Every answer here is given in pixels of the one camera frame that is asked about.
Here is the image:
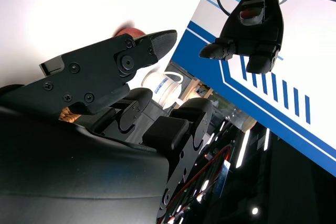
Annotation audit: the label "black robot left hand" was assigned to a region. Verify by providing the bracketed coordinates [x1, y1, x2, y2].
[198, 0, 286, 75]

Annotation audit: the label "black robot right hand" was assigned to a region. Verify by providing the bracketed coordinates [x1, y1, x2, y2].
[0, 29, 214, 224]

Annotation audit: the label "red apple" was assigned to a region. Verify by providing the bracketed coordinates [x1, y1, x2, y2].
[113, 26, 147, 39]

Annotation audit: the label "white lidded ceramic mug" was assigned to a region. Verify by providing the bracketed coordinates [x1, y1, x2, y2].
[141, 70, 185, 111]

